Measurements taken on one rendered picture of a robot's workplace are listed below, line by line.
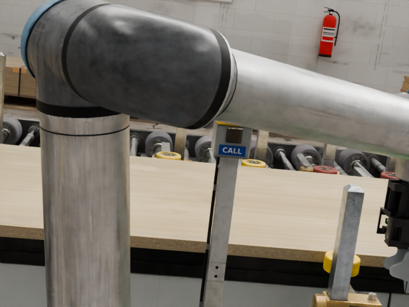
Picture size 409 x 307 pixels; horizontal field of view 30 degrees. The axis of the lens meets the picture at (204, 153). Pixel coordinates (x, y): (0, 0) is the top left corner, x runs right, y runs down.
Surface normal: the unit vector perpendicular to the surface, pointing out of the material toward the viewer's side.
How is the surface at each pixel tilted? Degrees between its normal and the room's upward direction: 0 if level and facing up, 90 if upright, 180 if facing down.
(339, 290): 90
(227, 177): 90
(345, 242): 90
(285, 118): 118
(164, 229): 0
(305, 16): 90
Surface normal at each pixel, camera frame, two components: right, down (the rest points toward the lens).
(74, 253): -0.14, 0.29
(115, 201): 0.76, 0.21
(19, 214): 0.11, -0.97
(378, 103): 0.62, -0.34
